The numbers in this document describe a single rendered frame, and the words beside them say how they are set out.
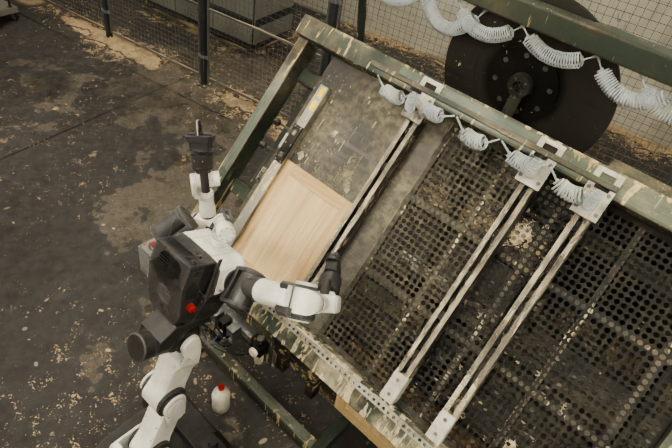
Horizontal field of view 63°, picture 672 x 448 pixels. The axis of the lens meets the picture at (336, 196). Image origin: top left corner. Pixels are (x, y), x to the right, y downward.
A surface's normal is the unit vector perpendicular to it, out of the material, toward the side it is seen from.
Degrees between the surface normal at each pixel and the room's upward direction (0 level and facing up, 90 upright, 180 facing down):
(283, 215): 50
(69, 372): 0
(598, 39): 90
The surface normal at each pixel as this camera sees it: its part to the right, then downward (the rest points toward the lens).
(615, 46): -0.66, 0.40
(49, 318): 0.15, -0.77
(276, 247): -0.42, -0.18
